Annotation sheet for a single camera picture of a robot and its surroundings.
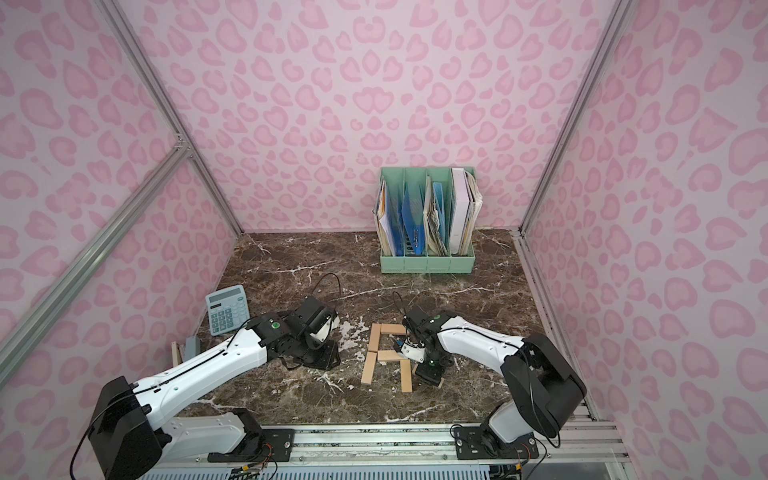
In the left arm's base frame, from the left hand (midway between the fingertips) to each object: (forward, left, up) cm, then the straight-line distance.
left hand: (338, 358), depth 78 cm
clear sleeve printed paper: (+39, -10, +15) cm, 43 cm away
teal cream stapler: (+6, +45, -8) cm, 46 cm away
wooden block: (+12, -14, -9) cm, 21 cm away
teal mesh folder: (+43, -30, +14) cm, 54 cm away
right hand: (0, -25, -9) cm, 27 cm away
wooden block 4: (-2, -18, -10) cm, 20 cm away
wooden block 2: (+9, -9, -9) cm, 16 cm away
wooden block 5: (+1, -7, -9) cm, 12 cm away
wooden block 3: (+4, -13, -8) cm, 16 cm away
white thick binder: (+43, -35, +13) cm, 57 cm away
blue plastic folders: (+58, -21, -7) cm, 62 cm away
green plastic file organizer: (+37, -29, -4) cm, 47 cm away
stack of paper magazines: (+42, -40, +12) cm, 59 cm away
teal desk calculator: (+19, +39, -8) cm, 44 cm away
